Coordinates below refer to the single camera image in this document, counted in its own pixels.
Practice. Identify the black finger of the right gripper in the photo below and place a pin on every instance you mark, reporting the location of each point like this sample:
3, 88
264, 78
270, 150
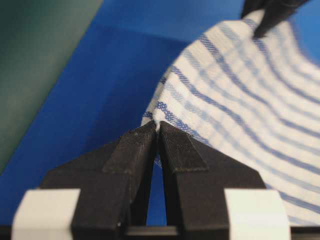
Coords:
275, 11

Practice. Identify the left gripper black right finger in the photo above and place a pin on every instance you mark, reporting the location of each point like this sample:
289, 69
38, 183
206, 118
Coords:
211, 196

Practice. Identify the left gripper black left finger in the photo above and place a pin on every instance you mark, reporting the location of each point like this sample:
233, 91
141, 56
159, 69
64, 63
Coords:
92, 196

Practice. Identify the white blue striped towel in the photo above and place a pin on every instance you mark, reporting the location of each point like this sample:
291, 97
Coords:
255, 100

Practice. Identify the blue table mat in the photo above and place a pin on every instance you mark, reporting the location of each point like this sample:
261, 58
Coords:
111, 79

